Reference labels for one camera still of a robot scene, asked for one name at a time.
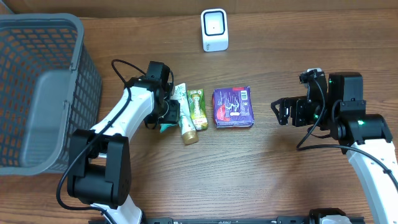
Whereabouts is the white bamboo print tube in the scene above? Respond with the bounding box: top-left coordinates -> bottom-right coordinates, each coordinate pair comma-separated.
171,83 -> 198,145

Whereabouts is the green yellow snack pouch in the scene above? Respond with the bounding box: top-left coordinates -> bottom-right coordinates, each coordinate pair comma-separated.
187,89 -> 208,131

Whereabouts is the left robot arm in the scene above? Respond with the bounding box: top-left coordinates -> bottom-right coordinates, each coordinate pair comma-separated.
56,61 -> 180,223

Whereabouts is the white barcode scanner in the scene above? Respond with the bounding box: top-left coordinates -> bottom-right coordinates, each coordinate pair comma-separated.
200,8 -> 229,52

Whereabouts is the purple sanitary pad pack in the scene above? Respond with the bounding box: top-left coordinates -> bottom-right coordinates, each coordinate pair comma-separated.
212,86 -> 254,128

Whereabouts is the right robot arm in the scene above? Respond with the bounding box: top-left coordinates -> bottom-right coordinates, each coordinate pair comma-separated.
271,68 -> 397,223

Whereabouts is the grey plastic mesh basket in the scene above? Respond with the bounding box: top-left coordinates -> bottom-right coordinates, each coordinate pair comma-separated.
1,14 -> 102,175

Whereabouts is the teal plastic packet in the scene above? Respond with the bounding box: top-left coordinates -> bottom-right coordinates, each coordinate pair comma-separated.
160,124 -> 175,133

